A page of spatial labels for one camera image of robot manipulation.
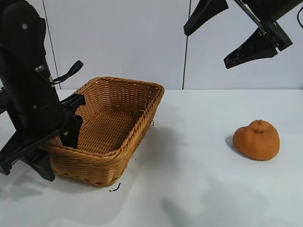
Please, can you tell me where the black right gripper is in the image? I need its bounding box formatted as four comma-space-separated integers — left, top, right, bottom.
184, 0, 303, 70

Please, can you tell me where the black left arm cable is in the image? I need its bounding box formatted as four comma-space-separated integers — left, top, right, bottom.
37, 60, 84, 86

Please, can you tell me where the bumpy orange fruit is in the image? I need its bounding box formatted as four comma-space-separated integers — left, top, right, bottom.
232, 120, 281, 161

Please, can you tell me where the woven wicker rectangular basket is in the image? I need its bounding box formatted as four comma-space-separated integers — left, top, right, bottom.
39, 76, 165, 187

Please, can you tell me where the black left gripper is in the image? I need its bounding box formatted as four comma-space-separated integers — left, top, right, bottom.
0, 94, 86, 182

